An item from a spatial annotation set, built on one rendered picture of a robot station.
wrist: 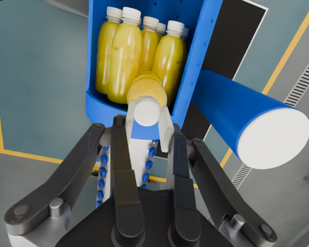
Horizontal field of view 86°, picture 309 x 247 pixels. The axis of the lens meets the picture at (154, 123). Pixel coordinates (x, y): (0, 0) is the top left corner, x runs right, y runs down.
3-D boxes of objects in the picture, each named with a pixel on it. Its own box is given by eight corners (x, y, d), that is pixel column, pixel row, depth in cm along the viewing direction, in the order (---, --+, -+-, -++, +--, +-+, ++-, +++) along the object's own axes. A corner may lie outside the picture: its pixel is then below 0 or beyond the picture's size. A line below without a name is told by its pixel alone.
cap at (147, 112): (134, 120, 25) (133, 125, 24) (134, 95, 24) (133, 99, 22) (159, 121, 26) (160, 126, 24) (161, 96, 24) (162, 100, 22)
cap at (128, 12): (130, 21, 39) (131, 12, 39) (142, 24, 38) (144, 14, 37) (118, 17, 36) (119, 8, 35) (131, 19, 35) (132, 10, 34)
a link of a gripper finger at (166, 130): (167, 128, 17) (174, 129, 17) (162, 105, 23) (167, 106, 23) (161, 152, 18) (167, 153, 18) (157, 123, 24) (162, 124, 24)
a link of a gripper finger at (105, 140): (121, 150, 16) (89, 146, 15) (125, 126, 20) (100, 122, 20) (123, 137, 15) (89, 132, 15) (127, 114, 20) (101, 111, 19)
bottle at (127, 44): (120, 92, 49) (129, 21, 41) (138, 101, 46) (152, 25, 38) (101, 95, 43) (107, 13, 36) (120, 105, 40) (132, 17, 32)
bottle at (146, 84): (133, 97, 43) (123, 130, 26) (133, 69, 40) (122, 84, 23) (160, 98, 43) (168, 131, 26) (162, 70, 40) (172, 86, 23)
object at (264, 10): (146, 147, 187) (146, 155, 173) (198, -13, 125) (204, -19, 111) (189, 156, 196) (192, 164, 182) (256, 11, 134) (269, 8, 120)
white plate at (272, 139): (248, 178, 72) (246, 176, 73) (314, 152, 67) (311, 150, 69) (229, 131, 61) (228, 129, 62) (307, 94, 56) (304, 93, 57)
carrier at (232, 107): (193, 107, 152) (223, 92, 147) (245, 177, 74) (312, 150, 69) (181, 80, 140) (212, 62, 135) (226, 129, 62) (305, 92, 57)
